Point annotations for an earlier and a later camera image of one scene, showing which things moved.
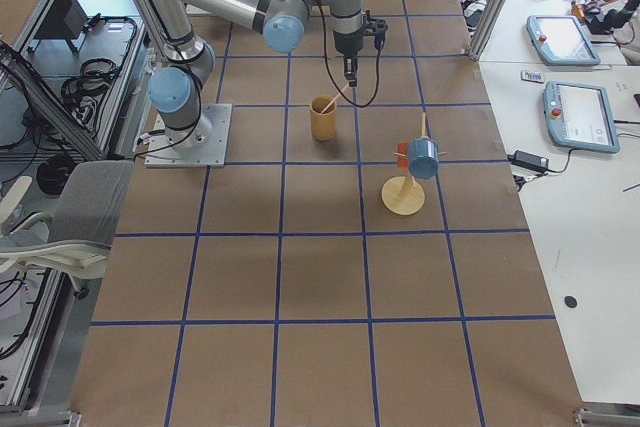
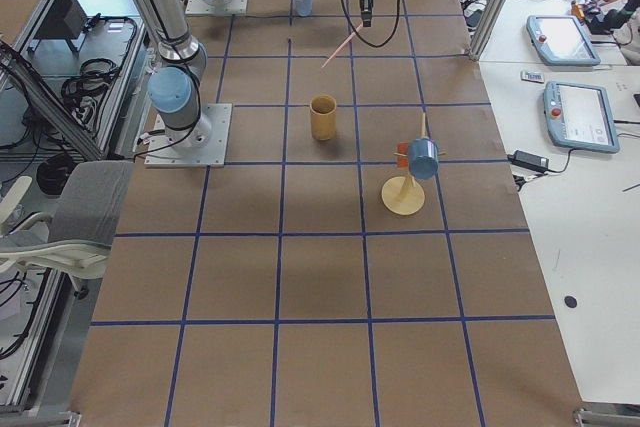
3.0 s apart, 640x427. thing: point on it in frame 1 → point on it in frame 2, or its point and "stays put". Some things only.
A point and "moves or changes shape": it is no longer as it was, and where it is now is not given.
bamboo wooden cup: (323, 124) stays put
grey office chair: (78, 236) stays put
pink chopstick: (335, 98) moves or changes shape
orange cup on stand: (402, 159) stays put
